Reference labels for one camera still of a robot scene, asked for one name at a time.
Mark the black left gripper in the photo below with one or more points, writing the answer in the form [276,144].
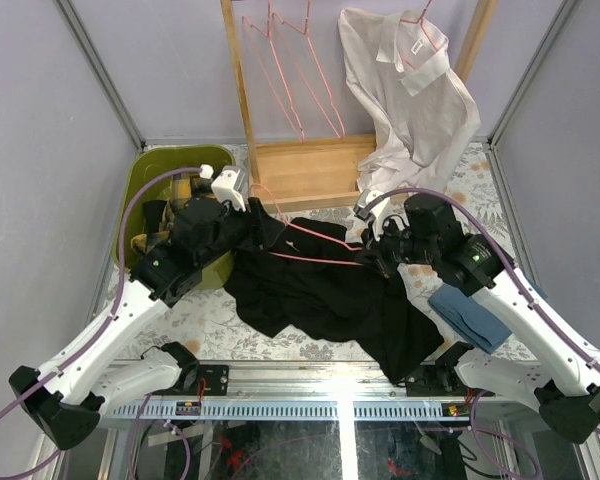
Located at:
[250,220]

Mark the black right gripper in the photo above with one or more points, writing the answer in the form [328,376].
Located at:
[387,226]

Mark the pink hanger of black shirt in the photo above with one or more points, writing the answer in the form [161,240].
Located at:
[307,239]

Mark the yellow plaid flannel shirt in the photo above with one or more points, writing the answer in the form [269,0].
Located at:
[182,189]

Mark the pink wire hanger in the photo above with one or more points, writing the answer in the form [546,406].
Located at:
[261,40]

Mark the black button shirt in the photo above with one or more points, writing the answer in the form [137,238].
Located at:
[153,212]

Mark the pink hanger of plaid shirt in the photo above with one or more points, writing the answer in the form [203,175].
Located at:
[292,42]

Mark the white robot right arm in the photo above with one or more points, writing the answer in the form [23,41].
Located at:
[565,388]

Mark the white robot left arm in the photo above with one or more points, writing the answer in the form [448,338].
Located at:
[68,395]

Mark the white hanging shirt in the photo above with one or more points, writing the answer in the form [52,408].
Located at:
[423,119]

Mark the pink hanger of white shirt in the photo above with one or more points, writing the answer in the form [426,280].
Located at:
[427,39]

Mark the wooden clothes rack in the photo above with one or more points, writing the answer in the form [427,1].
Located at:
[322,171]

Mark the folded blue cloth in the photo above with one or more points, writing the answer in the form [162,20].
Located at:
[473,322]

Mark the floral patterned tablecloth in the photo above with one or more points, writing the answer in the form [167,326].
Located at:
[206,322]

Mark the olive green plastic basket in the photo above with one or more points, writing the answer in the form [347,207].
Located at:
[152,164]

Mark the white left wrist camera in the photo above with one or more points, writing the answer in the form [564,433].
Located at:
[227,184]

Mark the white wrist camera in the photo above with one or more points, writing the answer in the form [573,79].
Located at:
[372,208]
[227,184]

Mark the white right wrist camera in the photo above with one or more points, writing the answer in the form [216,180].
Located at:
[372,208]

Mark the aluminium front frame rail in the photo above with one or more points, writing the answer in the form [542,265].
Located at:
[305,382]

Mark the grey slotted cable duct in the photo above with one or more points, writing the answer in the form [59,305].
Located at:
[222,409]

